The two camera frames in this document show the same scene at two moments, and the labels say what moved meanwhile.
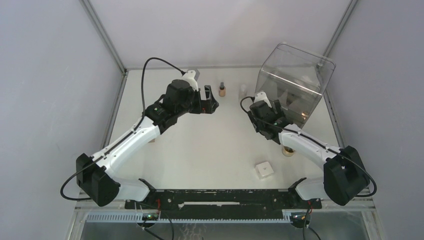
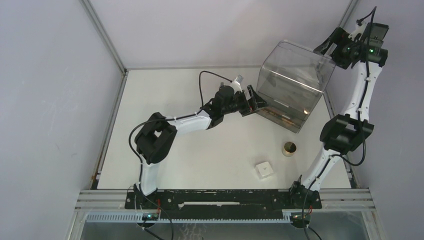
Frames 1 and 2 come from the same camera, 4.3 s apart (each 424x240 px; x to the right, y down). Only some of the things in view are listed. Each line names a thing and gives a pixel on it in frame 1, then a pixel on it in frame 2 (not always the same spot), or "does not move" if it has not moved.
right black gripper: [280, 110] → [338, 37]
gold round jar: [288, 151] does not move
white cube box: [263, 170] does not move
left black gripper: [207, 106] → [249, 109]
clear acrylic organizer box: [296, 78] does not move
